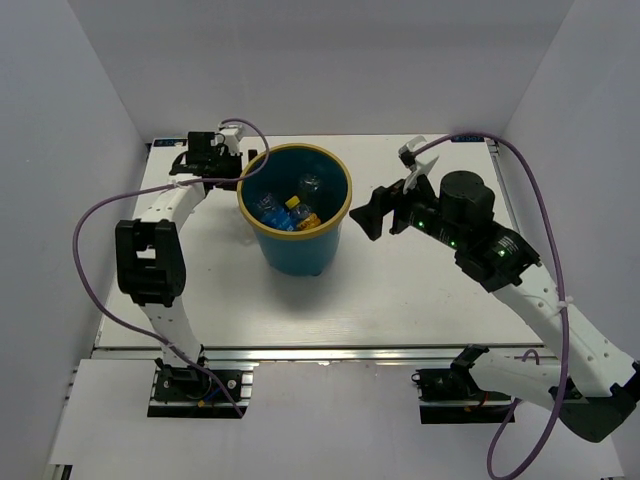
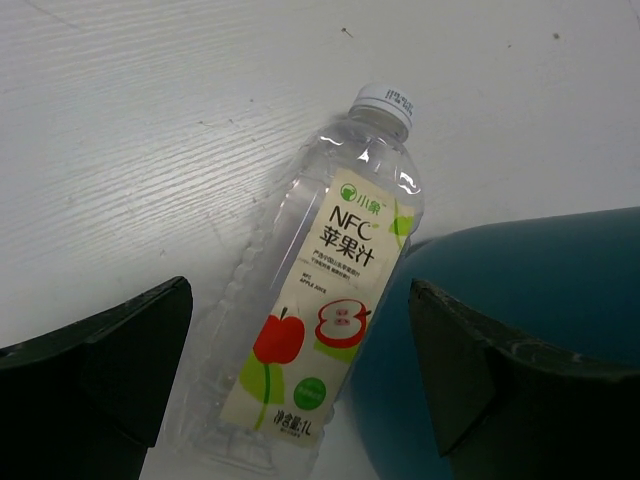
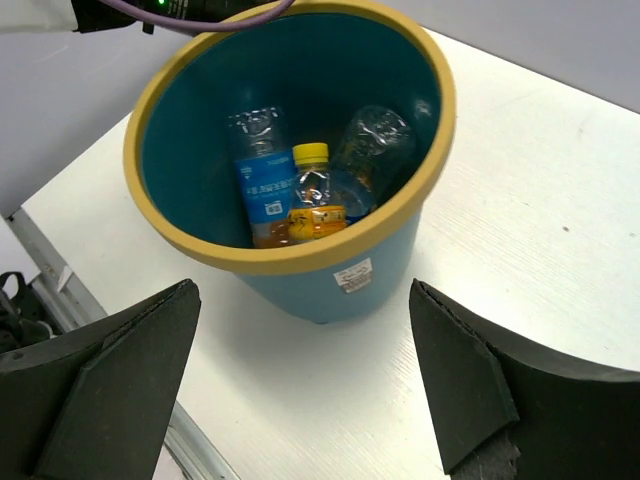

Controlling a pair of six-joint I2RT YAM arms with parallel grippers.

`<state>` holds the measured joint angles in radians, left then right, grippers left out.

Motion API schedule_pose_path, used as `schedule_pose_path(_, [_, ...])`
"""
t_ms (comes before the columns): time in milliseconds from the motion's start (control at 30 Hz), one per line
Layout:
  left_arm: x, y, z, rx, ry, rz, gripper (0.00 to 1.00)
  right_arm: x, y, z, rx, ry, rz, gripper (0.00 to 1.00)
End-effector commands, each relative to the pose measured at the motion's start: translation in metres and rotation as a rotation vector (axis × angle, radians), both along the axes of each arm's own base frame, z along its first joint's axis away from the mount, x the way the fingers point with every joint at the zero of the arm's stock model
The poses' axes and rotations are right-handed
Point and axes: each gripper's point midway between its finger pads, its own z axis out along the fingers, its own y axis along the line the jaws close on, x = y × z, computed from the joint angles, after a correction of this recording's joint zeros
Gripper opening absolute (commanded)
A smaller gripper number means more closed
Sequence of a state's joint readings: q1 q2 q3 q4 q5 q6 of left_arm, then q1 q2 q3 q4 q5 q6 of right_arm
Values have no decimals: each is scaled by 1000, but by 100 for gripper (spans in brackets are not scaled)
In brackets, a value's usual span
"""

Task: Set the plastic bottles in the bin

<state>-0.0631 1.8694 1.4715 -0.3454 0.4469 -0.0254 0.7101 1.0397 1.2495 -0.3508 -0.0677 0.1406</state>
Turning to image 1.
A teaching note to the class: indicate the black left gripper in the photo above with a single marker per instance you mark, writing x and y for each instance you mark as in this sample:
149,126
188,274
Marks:
223,154

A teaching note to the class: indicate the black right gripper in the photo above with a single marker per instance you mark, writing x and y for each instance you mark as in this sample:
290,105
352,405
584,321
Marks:
382,199

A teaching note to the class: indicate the yellow cap bottle off table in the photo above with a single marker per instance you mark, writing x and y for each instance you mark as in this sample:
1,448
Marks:
302,215

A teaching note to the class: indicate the small clear blue label bottle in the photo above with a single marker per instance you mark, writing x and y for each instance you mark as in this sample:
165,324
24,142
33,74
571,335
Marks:
310,189

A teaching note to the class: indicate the large blue label water bottle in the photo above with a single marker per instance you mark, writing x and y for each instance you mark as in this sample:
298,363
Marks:
272,214

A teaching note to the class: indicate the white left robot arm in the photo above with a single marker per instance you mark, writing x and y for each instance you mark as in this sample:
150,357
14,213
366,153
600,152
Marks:
150,264

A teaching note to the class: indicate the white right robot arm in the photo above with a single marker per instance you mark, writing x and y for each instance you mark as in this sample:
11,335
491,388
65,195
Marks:
602,388

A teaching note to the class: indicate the teal bin with yellow rim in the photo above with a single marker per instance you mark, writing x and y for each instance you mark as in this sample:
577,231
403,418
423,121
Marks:
297,253

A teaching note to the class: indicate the blue sticker left corner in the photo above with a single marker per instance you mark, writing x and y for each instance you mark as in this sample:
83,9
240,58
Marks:
169,143

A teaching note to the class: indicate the blue sticker corner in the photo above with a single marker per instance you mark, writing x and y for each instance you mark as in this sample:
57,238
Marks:
169,143
467,138

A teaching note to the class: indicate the clear apple juice bottle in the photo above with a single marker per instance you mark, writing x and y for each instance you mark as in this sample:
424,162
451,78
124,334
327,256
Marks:
242,231

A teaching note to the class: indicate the blue sticker right corner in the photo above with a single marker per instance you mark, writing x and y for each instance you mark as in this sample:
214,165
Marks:
467,138

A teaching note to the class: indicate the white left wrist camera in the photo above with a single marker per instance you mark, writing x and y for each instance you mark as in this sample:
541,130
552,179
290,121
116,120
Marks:
231,136

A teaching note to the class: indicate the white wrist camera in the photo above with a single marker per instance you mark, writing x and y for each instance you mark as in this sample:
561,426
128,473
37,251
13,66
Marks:
231,136
408,156

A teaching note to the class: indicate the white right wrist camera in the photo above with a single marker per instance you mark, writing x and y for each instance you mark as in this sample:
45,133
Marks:
408,156

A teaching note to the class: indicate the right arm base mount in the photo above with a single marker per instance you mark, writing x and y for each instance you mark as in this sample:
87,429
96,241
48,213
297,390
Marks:
446,399

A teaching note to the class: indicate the aluminium front rail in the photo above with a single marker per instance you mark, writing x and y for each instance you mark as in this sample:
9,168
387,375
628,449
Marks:
412,353

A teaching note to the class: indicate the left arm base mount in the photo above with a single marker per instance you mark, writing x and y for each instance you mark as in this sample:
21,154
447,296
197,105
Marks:
185,393

